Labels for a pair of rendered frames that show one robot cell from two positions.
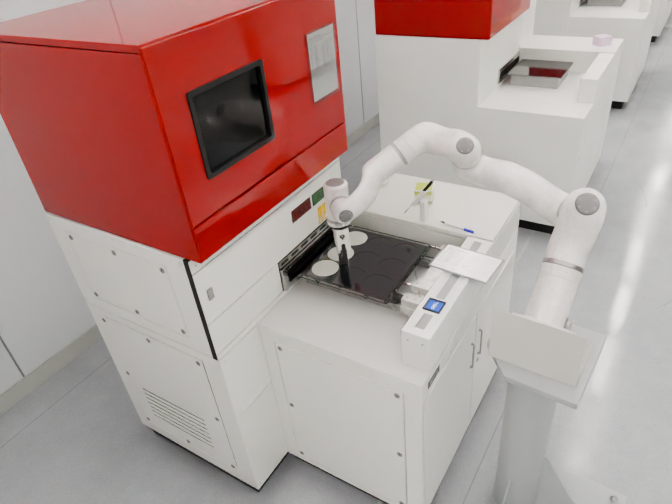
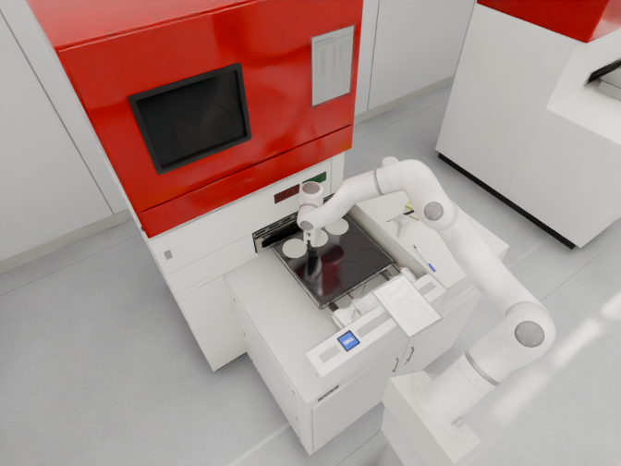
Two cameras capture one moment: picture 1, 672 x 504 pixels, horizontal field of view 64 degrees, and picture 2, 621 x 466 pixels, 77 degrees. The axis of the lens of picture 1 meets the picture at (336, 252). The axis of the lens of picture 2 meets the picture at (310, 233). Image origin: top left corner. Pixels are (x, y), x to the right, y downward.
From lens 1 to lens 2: 79 cm
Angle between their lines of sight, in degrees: 21
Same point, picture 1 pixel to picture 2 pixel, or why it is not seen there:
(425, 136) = (407, 177)
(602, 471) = not seen: outside the picture
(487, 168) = (456, 234)
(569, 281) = (477, 389)
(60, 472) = (109, 293)
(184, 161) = (126, 159)
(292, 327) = (245, 291)
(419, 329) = (320, 361)
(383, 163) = (359, 188)
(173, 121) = (109, 123)
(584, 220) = (517, 348)
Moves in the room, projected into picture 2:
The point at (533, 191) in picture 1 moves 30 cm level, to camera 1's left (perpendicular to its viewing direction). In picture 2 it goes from (487, 284) to (382, 255)
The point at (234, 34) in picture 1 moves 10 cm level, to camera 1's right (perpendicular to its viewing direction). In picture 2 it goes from (201, 36) to (239, 42)
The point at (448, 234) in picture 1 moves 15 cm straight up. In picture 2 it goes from (413, 261) to (421, 235)
